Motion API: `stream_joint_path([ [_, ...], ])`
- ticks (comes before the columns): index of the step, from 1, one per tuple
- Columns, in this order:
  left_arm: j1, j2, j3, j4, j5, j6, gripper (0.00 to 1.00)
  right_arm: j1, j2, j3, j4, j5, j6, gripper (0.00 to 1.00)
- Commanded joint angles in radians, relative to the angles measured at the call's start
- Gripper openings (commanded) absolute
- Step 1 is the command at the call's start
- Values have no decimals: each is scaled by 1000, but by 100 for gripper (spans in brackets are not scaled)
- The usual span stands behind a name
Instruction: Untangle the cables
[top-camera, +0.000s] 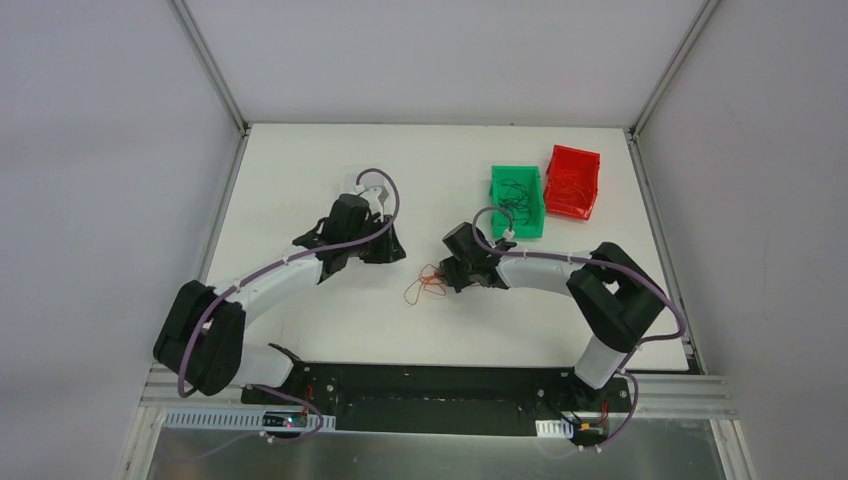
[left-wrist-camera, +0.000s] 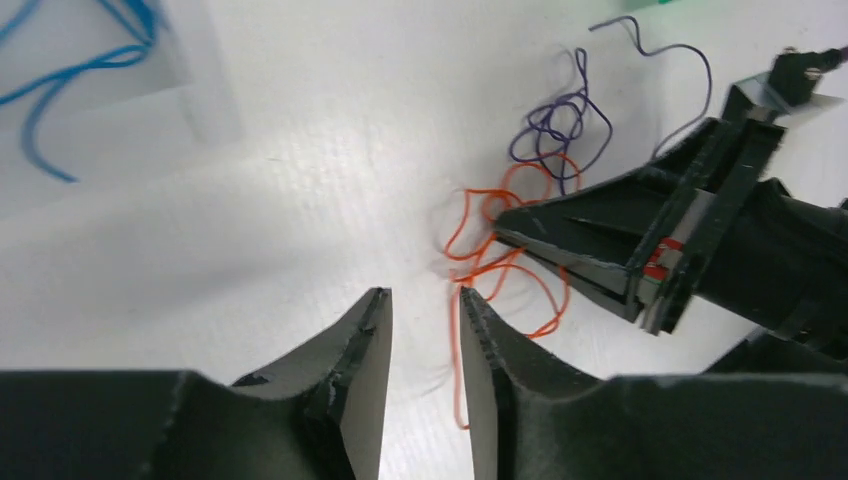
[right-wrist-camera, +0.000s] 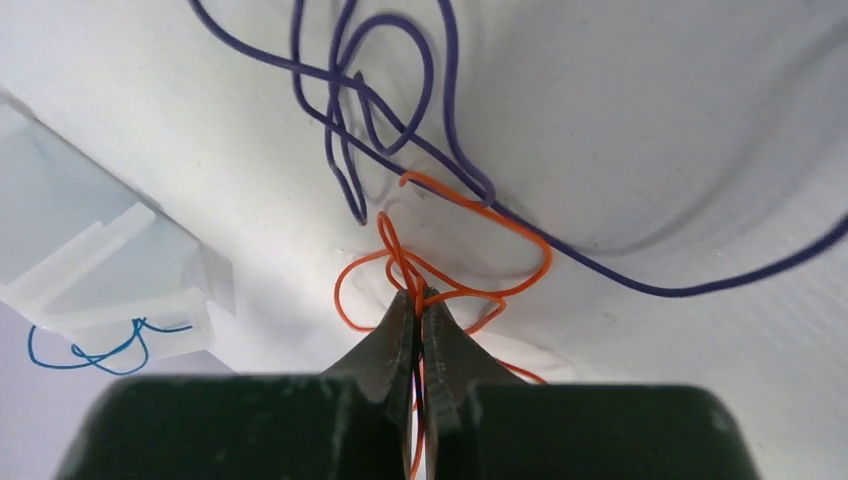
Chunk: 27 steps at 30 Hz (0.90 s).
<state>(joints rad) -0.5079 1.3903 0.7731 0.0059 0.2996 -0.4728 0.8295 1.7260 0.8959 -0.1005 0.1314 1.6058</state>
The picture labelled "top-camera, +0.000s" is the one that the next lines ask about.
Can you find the clear plastic bin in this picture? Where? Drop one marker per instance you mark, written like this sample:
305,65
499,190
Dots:
366,178

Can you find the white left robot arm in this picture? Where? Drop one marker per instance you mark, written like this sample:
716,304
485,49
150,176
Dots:
203,336

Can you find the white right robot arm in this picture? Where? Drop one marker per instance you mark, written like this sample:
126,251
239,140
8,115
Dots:
616,298

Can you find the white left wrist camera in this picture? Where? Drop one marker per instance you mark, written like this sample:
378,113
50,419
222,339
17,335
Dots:
375,196

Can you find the red plastic bin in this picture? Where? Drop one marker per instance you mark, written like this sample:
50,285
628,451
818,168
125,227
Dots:
572,182

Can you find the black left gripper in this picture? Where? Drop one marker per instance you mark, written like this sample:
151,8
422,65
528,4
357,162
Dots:
374,240

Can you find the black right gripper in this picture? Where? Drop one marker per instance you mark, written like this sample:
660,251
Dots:
454,271

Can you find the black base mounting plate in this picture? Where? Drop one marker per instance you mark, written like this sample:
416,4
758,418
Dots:
429,399

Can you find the green plastic bin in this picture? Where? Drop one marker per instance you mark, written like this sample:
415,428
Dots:
518,190

